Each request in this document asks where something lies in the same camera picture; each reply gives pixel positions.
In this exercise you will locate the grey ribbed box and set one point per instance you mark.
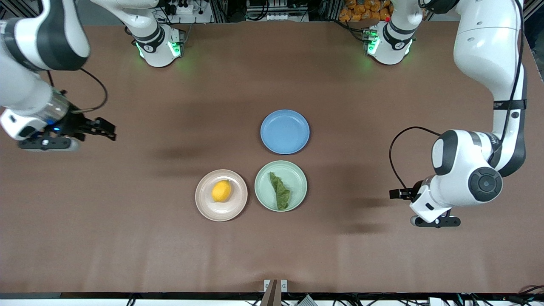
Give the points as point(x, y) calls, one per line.
point(305, 301)

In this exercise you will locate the blue plate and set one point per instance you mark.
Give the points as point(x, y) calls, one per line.
point(284, 131)

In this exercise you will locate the pile of orange bags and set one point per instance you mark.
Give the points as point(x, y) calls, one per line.
point(361, 10)

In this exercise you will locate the yellow lemon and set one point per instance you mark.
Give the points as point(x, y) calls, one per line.
point(221, 191)

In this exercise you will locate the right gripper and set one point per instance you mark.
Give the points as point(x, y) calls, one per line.
point(79, 123)

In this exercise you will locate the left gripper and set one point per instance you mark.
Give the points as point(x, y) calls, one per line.
point(409, 193)

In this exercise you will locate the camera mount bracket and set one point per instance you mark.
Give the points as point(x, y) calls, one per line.
point(272, 293)

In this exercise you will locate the green lettuce leaf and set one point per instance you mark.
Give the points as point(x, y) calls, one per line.
point(280, 193)

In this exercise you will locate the white power strip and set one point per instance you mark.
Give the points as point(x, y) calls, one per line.
point(187, 8)

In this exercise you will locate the light green plate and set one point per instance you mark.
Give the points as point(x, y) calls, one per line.
point(263, 187)

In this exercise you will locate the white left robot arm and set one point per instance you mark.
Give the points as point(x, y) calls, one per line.
point(459, 170)

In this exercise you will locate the brown table cover sheet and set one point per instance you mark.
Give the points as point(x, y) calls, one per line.
point(340, 255)

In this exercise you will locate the beige pink plate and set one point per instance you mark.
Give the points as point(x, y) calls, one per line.
point(206, 204)

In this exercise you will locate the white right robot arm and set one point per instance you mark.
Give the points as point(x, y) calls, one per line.
point(25, 85)

